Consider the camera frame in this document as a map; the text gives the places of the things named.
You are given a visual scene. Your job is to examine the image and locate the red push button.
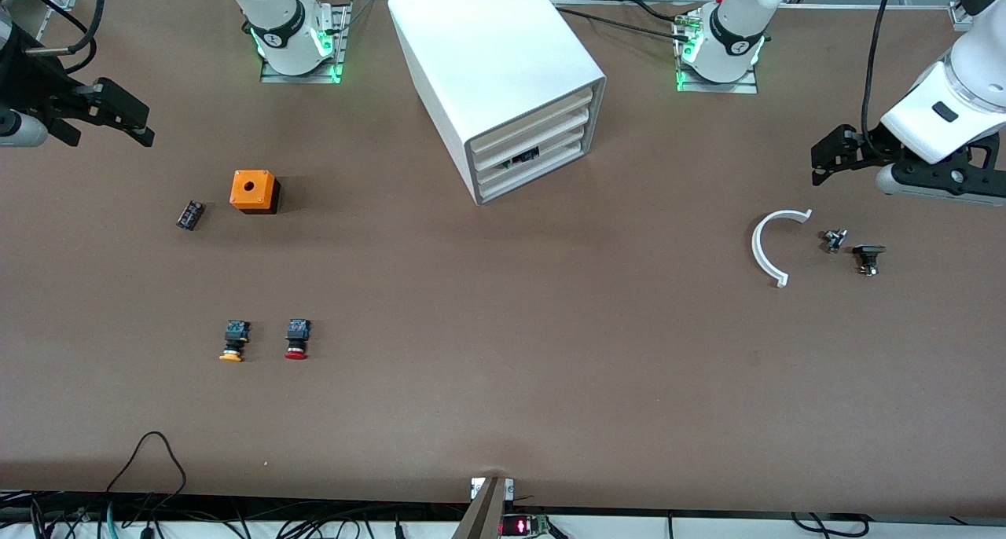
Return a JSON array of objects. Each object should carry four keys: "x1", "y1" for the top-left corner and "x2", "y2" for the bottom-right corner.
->
[{"x1": 285, "y1": 319, "x2": 312, "y2": 361}]

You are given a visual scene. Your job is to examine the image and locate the yellow push button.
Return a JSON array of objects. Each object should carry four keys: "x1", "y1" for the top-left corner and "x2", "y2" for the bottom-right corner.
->
[{"x1": 218, "y1": 320, "x2": 252, "y2": 363}]

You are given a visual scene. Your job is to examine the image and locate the white drawer with blue part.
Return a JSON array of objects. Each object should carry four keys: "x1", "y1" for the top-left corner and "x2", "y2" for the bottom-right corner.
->
[{"x1": 476, "y1": 126, "x2": 589, "y2": 188}]

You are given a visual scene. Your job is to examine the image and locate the white lowest cabinet drawer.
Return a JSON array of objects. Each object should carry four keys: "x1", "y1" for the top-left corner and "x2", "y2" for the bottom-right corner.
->
[{"x1": 479, "y1": 142, "x2": 586, "y2": 204}]

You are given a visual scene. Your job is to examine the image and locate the white uppermost cabinet drawer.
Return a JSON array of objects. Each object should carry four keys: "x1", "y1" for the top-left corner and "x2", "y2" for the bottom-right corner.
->
[{"x1": 470, "y1": 88, "x2": 593, "y2": 153}]

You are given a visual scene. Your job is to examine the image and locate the white drawer cabinet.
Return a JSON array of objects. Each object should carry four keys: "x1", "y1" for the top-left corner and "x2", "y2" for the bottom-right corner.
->
[{"x1": 387, "y1": 0, "x2": 608, "y2": 207}]

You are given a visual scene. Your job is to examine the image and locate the white curved plastic piece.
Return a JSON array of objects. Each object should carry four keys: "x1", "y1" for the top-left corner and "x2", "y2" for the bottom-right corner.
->
[{"x1": 751, "y1": 209, "x2": 813, "y2": 288}]

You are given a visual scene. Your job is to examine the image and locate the device with red light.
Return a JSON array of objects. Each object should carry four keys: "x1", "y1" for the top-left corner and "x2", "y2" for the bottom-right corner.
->
[{"x1": 500, "y1": 514, "x2": 551, "y2": 537}]

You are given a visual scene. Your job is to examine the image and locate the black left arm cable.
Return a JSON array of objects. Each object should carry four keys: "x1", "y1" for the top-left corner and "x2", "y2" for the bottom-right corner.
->
[{"x1": 861, "y1": 0, "x2": 898, "y2": 135}]

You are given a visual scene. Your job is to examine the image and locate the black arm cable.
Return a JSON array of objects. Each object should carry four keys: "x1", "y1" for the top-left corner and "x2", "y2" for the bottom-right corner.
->
[
  {"x1": 861, "y1": 0, "x2": 898, "y2": 135},
  {"x1": 8, "y1": 0, "x2": 107, "y2": 57}
]

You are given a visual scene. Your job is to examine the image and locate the black switch part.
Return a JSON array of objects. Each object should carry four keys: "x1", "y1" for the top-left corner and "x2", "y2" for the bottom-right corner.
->
[{"x1": 852, "y1": 244, "x2": 887, "y2": 277}]

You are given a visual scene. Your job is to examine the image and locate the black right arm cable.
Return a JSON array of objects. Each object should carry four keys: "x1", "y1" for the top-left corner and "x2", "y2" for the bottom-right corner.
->
[{"x1": 8, "y1": 0, "x2": 107, "y2": 57}]

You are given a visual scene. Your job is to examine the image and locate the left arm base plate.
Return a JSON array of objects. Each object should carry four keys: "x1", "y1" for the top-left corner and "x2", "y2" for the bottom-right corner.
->
[{"x1": 674, "y1": 9, "x2": 759, "y2": 94}]

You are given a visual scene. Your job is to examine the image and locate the orange button enclosure box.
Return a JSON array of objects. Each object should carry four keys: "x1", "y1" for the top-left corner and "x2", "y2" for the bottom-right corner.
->
[{"x1": 229, "y1": 170, "x2": 281, "y2": 215}]

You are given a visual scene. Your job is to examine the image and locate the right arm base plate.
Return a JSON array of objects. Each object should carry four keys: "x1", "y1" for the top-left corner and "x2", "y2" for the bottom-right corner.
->
[{"x1": 259, "y1": 0, "x2": 351, "y2": 84}]

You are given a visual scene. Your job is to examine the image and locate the black cable on table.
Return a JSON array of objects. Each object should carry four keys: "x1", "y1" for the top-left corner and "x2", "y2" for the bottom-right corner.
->
[{"x1": 550, "y1": 0, "x2": 696, "y2": 45}]

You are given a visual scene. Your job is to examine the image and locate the black looped cable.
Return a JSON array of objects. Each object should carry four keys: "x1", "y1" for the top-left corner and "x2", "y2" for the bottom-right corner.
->
[{"x1": 106, "y1": 431, "x2": 188, "y2": 497}]

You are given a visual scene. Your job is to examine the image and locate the camera mount post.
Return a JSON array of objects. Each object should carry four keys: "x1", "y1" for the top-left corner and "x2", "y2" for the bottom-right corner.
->
[{"x1": 452, "y1": 476, "x2": 516, "y2": 539}]

